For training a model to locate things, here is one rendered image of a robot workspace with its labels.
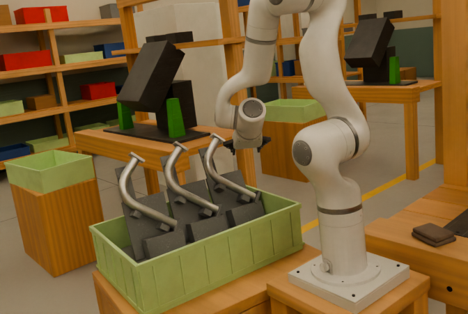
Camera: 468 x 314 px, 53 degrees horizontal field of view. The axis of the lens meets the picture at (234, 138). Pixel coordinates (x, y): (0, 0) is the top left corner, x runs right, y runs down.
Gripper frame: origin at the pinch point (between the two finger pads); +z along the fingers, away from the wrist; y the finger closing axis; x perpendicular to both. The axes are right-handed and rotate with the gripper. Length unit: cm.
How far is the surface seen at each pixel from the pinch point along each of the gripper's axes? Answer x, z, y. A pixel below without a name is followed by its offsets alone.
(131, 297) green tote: 47, -9, 42
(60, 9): -397, 380, 184
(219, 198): 13.0, 13.9, 11.2
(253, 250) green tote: 37.1, -2.8, 2.8
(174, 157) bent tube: 1.0, -2.2, 25.8
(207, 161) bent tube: 1.1, 5.7, 14.0
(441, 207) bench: 30, 0, -65
